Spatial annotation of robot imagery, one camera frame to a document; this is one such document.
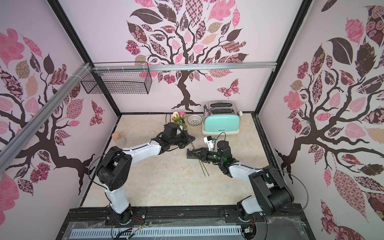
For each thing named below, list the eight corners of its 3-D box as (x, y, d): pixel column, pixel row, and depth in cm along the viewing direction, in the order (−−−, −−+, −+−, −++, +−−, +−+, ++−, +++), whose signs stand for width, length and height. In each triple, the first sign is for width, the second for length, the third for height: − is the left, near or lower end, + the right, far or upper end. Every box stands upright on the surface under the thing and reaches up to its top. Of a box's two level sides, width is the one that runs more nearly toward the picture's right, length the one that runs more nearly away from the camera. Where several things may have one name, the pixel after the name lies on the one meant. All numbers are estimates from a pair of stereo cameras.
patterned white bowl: (187, 125, 113) (187, 122, 110) (187, 118, 118) (187, 114, 115) (202, 125, 113) (202, 121, 110) (201, 118, 118) (202, 114, 115)
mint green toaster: (202, 136, 108) (203, 118, 94) (201, 117, 121) (202, 99, 106) (236, 135, 108) (243, 118, 94) (232, 117, 121) (237, 99, 106)
